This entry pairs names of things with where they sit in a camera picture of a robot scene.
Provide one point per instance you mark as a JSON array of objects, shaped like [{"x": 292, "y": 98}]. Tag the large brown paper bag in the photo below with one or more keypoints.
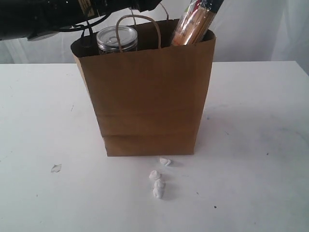
[{"x": 148, "y": 102}]

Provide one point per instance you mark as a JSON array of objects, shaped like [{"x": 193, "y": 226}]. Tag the spaghetti packet dark blue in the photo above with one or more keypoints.
[{"x": 195, "y": 22}]

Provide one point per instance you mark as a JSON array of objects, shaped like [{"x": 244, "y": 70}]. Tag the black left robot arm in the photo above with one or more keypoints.
[{"x": 33, "y": 19}]

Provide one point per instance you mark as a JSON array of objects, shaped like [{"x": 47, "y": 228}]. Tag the clear plastic scrap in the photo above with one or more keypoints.
[{"x": 56, "y": 168}]

